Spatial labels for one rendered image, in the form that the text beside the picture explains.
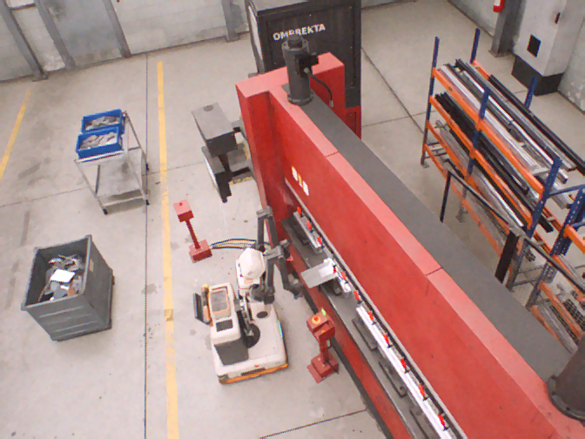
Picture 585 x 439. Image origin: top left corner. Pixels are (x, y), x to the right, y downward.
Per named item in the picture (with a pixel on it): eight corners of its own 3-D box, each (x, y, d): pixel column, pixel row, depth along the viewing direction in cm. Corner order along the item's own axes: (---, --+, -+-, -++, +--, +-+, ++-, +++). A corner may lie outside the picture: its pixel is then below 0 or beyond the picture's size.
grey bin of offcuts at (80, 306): (65, 286, 544) (34, 246, 493) (116, 273, 549) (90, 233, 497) (56, 346, 489) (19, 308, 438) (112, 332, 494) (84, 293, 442)
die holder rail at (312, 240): (293, 219, 458) (292, 212, 451) (299, 217, 459) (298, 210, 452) (316, 253, 425) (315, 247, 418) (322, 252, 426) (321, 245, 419)
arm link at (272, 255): (264, 246, 335) (266, 257, 328) (282, 245, 338) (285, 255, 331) (263, 285, 367) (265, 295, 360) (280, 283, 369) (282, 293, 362)
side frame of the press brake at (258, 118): (273, 262, 536) (234, 83, 370) (339, 234, 554) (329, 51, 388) (282, 278, 519) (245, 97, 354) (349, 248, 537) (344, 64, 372)
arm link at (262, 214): (254, 206, 365) (256, 215, 358) (272, 205, 368) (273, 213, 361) (254, 245, 396) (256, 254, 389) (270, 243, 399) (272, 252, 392)
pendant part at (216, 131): (212, 180, 476) (191, 110, 415) (235, 172, 481) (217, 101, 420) (227, 212, 442) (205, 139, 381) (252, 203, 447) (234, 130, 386)
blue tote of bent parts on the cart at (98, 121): (88, 127, 621) (83, 116, 608) (125, 119, 625) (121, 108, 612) (86, 143, 596) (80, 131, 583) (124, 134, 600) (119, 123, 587)
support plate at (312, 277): (299, 273, 397) (299, 273, 396) (327, 261, 403) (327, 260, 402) (309, 288, 385) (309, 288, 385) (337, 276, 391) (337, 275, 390)
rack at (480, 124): (420, 163, 627) (434, 37, 501) (454, 154, 630) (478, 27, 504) (506, 293, 475) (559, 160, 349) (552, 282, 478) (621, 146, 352)
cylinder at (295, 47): (283, 96, 349) (275, 35, 315) (313, 85, 354) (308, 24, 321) (302, 118, 327) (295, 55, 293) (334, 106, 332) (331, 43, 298)
